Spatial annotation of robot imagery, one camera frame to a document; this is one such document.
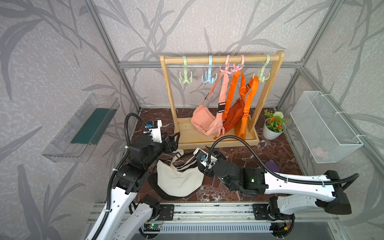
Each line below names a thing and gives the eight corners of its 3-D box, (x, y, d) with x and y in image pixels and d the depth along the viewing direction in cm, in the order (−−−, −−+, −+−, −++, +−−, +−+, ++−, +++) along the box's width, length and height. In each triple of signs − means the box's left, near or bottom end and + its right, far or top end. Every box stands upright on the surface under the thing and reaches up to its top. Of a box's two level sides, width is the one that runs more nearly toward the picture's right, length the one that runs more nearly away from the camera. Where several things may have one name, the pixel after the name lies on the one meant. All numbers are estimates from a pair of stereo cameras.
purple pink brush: (275, 175, 88) (277, 174, 86) (264, 164, 93) (266, 162, 91) (280, 171, 90) (282, 170, 88) (270, 160, 94) (271, 158, 92)
